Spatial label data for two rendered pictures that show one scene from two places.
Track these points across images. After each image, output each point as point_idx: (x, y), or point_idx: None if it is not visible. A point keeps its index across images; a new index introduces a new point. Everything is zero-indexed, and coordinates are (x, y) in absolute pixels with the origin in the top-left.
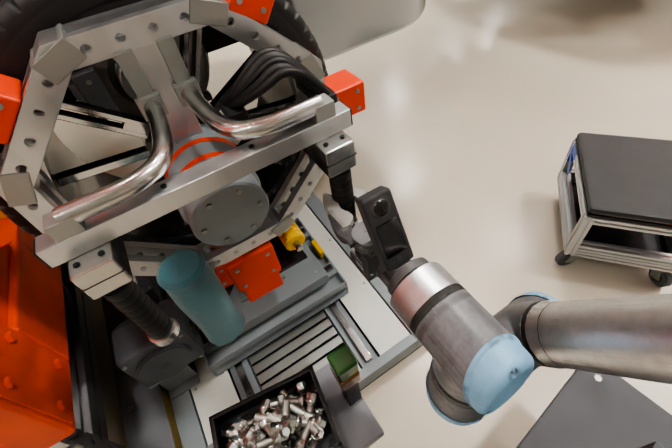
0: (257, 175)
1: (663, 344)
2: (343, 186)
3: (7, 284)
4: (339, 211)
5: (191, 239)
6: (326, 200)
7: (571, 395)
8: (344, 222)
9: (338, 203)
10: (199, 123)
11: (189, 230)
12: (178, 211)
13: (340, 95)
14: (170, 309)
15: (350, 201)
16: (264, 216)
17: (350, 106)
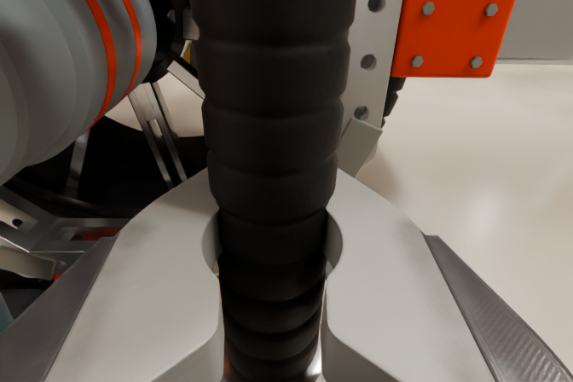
0: (78, 33)
1: None
2: (246, 71)
3: None
4: (173, 251)
5: (68, 207)
6: (189, 178)
7: None
8: (102, 353)
9: (217, 211)
10: (153, 7)
11: (74, 191)
12: (95, 162)
13: None
14: (20, 308)
15: (286, 232)
16: (3, 155)
17: (455, 48)
